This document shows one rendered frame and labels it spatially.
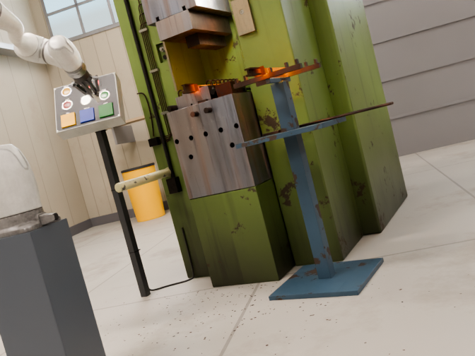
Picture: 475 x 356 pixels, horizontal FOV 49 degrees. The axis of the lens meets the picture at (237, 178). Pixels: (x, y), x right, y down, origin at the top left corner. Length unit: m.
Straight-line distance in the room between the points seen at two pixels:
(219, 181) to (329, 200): 0.54
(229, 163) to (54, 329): 1.20
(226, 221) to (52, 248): 1.10
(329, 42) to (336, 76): 0.19
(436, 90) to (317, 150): 4.09
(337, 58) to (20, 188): 1.86
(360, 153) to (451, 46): 3.78
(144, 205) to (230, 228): 3.86
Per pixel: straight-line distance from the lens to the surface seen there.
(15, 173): 1.69
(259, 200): 2.48
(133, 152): 7.12
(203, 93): 2.60
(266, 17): 2.61
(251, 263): 2.58
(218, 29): 2.87
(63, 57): 2.35
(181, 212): 2.94
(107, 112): 2.73
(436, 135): 6.53
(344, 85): 2.93
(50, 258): 1.68
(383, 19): 6.54
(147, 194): 6.36
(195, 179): 2.61
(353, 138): 2.94
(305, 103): 2.54
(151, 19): 2.76
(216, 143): 2.52
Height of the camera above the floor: 0.72
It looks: 4 degrees down
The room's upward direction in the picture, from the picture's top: 14 degrees counter-clockwise
